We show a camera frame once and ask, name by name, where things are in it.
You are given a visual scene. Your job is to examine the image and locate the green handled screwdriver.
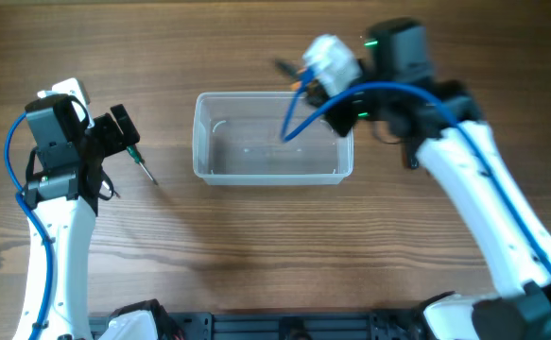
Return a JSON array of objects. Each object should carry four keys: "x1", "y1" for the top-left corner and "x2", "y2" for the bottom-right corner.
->
[{"x1": 127, "y1": 144, "x2": 158, "y2": 186}]

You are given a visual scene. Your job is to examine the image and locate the clear plastic container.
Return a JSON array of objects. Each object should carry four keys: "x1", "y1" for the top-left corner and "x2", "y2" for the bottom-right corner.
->
[{"x1": 192, "y1": 92, "x2": 354, "y2": 186}]

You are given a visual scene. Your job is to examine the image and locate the silver ratchet wrench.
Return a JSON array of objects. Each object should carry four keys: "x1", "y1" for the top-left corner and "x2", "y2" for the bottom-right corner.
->
[{"x1": 102, "y1": 180, "x2": 120, "y2": 200}]

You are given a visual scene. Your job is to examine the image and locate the orange black pliers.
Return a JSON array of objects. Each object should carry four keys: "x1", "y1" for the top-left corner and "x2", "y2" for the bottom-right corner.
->
[{"x1": 274, "y1": 59, "x2": 305, "y2": 92}]

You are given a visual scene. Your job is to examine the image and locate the red black small screwdriver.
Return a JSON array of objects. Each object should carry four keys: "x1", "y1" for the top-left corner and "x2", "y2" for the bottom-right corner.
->
[{"x1": 407, "y1": 153, "x2": 420, "y2": 170}]

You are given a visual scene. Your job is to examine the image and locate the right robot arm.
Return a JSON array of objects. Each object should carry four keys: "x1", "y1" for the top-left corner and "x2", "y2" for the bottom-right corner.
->
[{"x1": 301, "y1": 18, "x2": 551, "y2": 339}]

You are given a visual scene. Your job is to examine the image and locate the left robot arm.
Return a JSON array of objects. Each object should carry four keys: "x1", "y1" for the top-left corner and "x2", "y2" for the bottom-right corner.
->
[{"x1": 13, "y1": 93, "x2": 140, "y2": 339}]

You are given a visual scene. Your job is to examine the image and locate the right blue cable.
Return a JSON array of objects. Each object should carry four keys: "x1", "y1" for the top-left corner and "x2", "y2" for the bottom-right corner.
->
[{"x1": 280, "y1": 68, "x2": 551, "y2": 313}]

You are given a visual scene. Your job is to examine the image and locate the blue cable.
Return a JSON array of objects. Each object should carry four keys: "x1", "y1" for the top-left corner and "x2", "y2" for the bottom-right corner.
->
[
  {"x1": 3, "y1": 110, "x2": 55, "y2": 340},
  {"x1": 280, "y1": 68, "x2": 551, "y2": 313}
]

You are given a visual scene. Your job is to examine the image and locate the left blue cable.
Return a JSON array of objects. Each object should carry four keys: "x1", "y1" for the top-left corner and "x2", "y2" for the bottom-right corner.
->
[{"x1": 3, "y1": 110, "x2": 55, "y2": 340}]

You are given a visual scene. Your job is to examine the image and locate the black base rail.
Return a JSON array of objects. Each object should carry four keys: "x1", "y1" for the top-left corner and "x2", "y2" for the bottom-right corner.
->
[{"x1": 88, "y1": 309, "x2": 427, "y2": 340}]

